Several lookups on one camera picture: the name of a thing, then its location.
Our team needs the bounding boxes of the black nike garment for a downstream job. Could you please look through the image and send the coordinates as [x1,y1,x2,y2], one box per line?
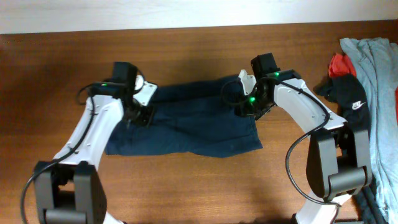
[313,73,386,223]

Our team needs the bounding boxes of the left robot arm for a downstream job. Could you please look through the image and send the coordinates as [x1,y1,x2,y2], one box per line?
[27,62,157,224]

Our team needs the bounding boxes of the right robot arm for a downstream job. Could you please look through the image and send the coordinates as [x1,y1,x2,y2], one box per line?
[236,53,373,223]

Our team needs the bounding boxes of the light grey t-shirt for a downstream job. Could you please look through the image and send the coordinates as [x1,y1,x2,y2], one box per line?
[340,37,397,223]

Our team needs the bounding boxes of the red garment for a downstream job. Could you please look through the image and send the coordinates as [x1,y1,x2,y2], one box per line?
[328,54,356,78]

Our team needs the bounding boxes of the navy blue shorts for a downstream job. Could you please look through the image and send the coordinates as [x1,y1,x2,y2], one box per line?
[105,75,262,158]

